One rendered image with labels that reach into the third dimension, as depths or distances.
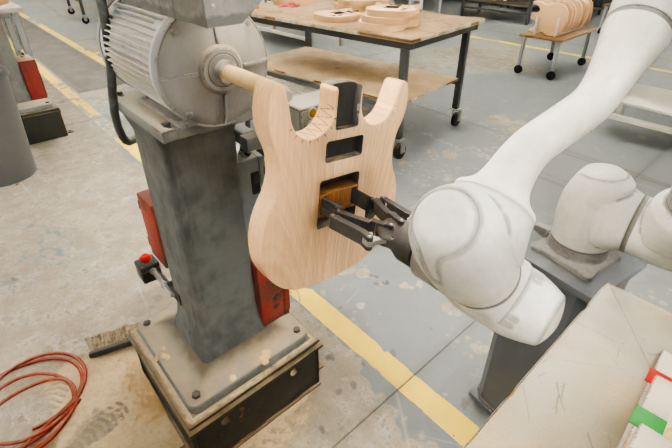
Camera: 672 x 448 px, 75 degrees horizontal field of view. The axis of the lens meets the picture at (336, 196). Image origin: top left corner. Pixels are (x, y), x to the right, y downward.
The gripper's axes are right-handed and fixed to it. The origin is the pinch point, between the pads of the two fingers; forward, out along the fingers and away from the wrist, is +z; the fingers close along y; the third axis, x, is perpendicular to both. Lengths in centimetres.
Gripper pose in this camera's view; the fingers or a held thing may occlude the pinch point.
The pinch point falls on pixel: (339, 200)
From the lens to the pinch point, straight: 83.3
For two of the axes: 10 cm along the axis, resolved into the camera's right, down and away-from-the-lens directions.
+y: 7.4, -2.4, 6.3
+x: 0.8, -8.9, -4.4
